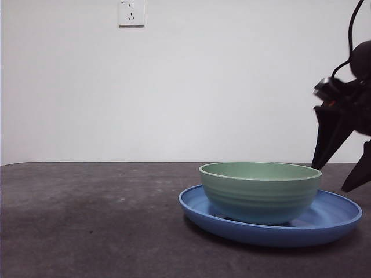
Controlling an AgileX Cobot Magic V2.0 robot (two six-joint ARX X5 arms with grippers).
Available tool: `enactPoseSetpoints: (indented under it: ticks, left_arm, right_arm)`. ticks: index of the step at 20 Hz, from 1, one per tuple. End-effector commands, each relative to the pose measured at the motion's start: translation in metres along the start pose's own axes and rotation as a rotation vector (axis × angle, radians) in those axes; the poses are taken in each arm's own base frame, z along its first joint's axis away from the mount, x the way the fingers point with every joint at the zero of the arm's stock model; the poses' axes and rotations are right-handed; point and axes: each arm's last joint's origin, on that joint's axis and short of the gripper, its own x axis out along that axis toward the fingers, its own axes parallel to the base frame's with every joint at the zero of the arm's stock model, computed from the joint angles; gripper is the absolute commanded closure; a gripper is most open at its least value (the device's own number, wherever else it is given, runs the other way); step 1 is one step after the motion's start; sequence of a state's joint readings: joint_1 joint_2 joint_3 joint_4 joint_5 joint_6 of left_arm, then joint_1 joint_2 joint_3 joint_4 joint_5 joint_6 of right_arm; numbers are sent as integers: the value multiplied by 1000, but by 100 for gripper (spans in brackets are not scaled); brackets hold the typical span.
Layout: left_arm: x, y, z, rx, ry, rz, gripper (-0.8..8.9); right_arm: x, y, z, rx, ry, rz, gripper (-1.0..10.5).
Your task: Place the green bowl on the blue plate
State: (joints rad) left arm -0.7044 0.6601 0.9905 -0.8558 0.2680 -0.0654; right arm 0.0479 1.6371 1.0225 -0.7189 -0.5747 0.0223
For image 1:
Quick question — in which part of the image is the green ribbed bowl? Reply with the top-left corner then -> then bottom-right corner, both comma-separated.
198,162 -> 322,225

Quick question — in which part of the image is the blue round plate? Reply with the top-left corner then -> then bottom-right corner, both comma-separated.
177,184 -> 363,248

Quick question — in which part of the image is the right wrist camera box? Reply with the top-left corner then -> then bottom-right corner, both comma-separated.
314,76 -> 344,101

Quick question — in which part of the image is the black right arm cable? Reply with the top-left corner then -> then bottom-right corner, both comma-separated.
331,0 -> 365,81

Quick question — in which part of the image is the white wall socket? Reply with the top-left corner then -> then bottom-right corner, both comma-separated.
118,0 -> 146,29

